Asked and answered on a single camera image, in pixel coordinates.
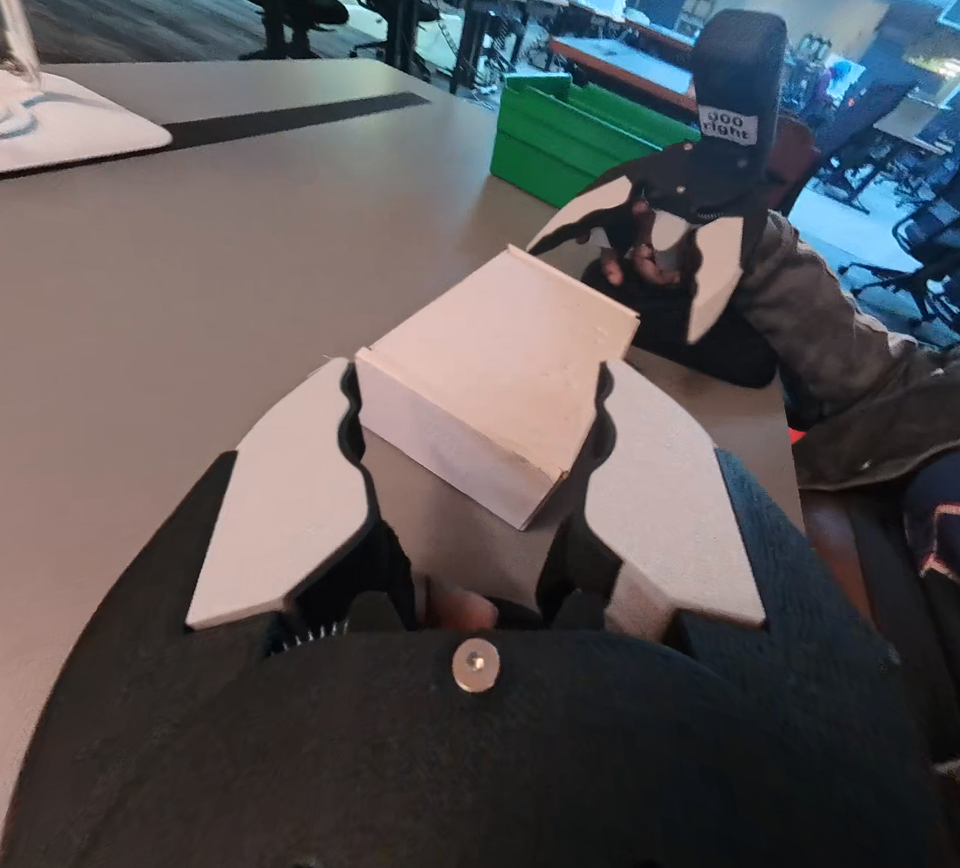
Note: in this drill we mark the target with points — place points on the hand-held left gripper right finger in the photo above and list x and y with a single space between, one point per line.
675 508

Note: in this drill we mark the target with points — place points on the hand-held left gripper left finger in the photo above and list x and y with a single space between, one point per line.
285 508

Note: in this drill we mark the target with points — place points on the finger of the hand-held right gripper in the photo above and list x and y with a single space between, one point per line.
577 215
716 268

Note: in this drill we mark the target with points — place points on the green plastic bin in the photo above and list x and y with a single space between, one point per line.
555 147

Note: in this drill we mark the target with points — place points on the white cardboard box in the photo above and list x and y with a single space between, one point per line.
495 373

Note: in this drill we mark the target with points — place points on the person's right forearm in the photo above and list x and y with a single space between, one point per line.
825 328

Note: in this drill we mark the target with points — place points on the person's right hand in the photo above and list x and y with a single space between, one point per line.
652 269

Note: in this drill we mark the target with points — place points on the person's leg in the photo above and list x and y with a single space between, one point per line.
934 515

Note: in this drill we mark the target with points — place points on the white monitor stand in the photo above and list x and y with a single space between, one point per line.
67 125

